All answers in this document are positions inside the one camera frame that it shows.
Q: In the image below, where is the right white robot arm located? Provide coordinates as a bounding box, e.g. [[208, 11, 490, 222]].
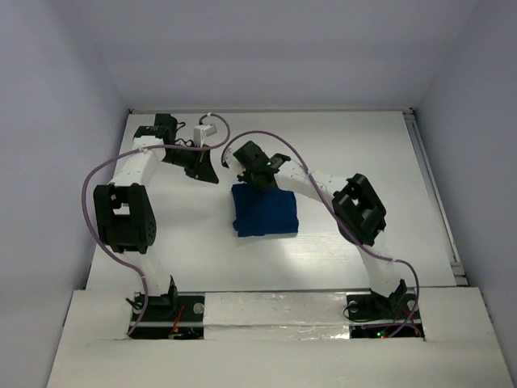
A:
[[223, 141, 407, 317]]

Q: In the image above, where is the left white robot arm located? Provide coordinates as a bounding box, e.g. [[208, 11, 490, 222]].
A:
[[93, 114, 219, 319]]

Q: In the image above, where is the aluminium rail at right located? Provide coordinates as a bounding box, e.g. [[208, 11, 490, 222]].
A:
[[402, 108, 470, 287]]

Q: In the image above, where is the white foam strip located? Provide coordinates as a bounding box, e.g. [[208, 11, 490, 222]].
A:
[[203, 292, 350, 341]]

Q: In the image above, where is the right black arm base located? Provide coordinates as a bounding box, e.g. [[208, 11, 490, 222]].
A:
[[343, 280, 424, 339]]

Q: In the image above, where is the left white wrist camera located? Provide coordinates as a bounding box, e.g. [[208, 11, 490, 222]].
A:
[[192, 124, 217, 147]]

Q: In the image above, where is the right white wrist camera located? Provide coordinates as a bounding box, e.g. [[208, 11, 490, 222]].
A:
[[221, 149, 243, 174]]

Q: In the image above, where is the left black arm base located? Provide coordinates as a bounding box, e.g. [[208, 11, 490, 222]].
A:
[[130, 286, 205, 340]]

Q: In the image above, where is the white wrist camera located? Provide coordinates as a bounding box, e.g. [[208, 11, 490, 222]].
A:
[[192, 124, 217, 147], [221, 149, 243, 174]]

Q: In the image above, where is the blue printed t-shirt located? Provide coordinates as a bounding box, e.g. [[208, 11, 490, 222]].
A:
[[231, 183, 299, 238]]

